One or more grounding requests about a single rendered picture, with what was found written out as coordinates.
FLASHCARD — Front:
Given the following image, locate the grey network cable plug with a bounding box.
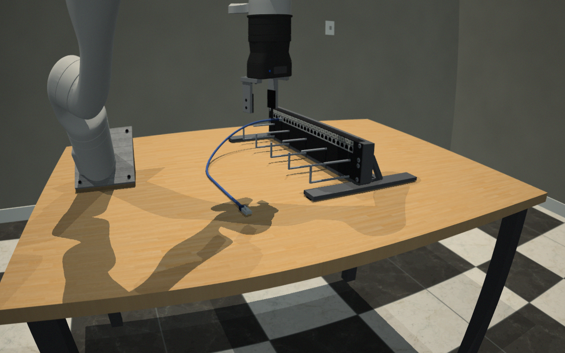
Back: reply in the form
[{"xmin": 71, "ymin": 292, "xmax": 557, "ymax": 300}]
[{"xmin": 239, "ymin": 205, "xmax": 252, "ymax": 215}]

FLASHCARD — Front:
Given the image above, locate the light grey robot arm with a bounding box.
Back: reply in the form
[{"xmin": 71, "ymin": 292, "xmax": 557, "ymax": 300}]
[{"xmin": 47, "ymin": 0, "xmax": 121, "ymax": 181}]

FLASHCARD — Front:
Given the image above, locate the black patch panel rack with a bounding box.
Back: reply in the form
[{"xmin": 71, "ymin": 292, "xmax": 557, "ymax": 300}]
[{"xmin": 228, "ymin": 106, "xmax": 417, "ymax": 201}]

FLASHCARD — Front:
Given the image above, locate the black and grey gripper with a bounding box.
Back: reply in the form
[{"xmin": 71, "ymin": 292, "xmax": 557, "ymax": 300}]
[{"xmin": 228, "ymin": 0, "xmax": 292, "ymax": 113}]

